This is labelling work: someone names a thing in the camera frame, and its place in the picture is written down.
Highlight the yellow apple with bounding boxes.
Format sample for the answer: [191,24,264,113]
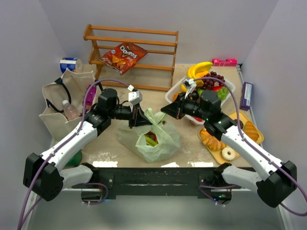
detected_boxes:
[180,84,187,92]

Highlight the orange spiky horned melon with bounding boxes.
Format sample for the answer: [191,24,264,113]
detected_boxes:
[172,92,182,102]

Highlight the clear plastic water bottle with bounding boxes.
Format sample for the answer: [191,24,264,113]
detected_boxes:
[62,100,80,121]

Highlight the pink dragon fruit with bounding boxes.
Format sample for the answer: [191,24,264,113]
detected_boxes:
[211,86,222,92]

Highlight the green cloth bundle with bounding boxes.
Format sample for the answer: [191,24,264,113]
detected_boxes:
[65,150,83,168]

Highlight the purple cable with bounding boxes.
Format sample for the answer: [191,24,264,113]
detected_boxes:
[16,79,131,230]
[194,77,307,217]

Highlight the dark red grapes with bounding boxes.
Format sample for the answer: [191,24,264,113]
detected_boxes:
[201,71,225,90]

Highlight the green grapes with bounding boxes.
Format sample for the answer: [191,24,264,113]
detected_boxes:
[216,87,229,101]

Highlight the Doritos chip bag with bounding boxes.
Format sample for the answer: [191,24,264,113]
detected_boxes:
[99,43,148,75]

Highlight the red apple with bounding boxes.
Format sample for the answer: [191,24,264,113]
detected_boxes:
[193,116,203,122]

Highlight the purple snack bag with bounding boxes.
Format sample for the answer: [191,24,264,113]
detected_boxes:
[83,86,96,111]

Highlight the green celery stalk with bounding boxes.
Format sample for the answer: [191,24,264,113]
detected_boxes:
[144,135,158,147]

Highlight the purple box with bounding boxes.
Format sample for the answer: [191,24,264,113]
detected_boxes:
[239,82,253,111]

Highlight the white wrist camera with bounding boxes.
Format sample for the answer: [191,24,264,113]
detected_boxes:
[181,78,197,99]
[127,85,142,105]

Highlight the light green plastic bag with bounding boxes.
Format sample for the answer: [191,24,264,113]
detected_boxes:
[117,108,181,162]

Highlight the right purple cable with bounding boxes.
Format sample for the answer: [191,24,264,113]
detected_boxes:
[194,77,307,217]

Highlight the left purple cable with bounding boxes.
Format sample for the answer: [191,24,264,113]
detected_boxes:
[16,79,131,230]

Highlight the pink box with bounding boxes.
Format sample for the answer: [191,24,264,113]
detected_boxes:
[212,58,237,67]

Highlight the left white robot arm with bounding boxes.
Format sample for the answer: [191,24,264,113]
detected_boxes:
[23,88,151,201]

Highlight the wooden shelf rack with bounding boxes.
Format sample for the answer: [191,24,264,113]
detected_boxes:
[83,24,179,92]

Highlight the beige canvas tote bag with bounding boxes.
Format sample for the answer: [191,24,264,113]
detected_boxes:
[39,69,102,141]

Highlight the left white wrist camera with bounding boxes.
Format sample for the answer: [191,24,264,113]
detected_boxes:
[127,85,142,105]

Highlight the yellow banana bunch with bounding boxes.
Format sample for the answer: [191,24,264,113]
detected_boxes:
[187,61,213,79]

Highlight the blue white can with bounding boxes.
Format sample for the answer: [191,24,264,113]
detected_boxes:
[59,57,83,73]

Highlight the bundt cake ring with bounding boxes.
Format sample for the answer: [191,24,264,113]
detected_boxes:
[200,129,226,151]

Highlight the white fruit tray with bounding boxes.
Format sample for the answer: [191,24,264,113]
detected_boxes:
[165,76,236,126]

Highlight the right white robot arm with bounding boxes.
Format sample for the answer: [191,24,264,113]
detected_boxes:
[161,91,297,207]

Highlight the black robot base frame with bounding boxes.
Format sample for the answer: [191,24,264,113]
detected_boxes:
[69,164,240,207]

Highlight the red cherries pile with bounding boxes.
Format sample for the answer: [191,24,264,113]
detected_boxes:
[148,131,158,142]

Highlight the chocolate donut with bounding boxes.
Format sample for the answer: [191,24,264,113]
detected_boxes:
[239,120,244,129]

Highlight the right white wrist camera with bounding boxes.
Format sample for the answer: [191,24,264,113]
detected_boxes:
[181,78,197,99]

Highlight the golden croissant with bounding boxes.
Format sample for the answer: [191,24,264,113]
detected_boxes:
[243,121,260,142]

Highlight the white glazed donut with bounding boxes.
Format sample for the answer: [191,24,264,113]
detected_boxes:
[221,147,236,161]

